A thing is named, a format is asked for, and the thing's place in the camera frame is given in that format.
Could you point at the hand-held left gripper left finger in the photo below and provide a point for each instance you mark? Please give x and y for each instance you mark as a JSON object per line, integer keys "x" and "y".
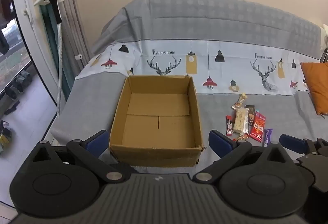
{"x": 98, "y": 140}

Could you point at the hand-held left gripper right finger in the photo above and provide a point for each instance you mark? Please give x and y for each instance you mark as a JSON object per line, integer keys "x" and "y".
{"x": 219, "y": 142}

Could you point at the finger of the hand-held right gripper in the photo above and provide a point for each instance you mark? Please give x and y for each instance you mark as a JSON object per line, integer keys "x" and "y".
{"x": 292, "y": 143}

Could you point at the red snack packet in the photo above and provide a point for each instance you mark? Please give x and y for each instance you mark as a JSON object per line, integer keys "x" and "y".
{"x": 257, "y": 128}

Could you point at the black cracker packet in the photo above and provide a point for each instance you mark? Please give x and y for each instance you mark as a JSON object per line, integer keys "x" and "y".
{"x": 250, "y": 114}

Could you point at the brown cardboard box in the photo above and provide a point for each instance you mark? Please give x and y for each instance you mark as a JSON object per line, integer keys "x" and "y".
{"x": 156, "y": 121}

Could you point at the small red stick packet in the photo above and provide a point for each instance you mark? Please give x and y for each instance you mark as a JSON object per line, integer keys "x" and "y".
{"x": 228, "y": 125}

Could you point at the small gold red candy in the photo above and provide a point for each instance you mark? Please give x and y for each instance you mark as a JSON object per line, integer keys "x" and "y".
{"x": 242, "y": 137}

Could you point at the purple chocolate bar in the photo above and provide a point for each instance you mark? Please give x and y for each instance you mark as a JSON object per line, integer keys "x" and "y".
{"x": 267, "y": 135}

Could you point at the white nougat bar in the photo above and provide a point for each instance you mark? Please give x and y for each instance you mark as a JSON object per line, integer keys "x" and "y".
{"x": 240, "y": 120}

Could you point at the gold candy bar wrapper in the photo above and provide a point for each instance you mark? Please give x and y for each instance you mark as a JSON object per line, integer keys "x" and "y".
{"x": 239, "y": 102}

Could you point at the orange cushion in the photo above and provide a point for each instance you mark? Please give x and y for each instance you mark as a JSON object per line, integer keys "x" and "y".
{"x": 316, "y": 83}

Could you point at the black sock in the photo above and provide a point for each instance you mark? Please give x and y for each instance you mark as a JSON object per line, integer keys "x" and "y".
{"x": 11, "y": 108}

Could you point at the yellow black slippers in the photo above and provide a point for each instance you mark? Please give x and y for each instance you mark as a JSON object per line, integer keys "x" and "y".
{"x": 4, "y": 135}

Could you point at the dark shoe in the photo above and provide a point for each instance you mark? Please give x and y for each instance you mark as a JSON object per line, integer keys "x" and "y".
{"x": 11, "y": 93}
{"x": 19, "y": 83}
{"x": 27, "y": 76}

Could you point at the grey curtain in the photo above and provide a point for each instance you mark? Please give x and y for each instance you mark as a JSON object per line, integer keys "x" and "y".
{"x": 70, "y": 21}

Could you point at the green curtain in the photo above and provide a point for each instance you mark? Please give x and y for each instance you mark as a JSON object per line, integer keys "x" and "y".
{"x": 47, "y": 21}

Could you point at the white window frame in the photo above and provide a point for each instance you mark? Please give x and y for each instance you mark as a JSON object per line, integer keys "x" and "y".
{"x": 33, "y": 44}

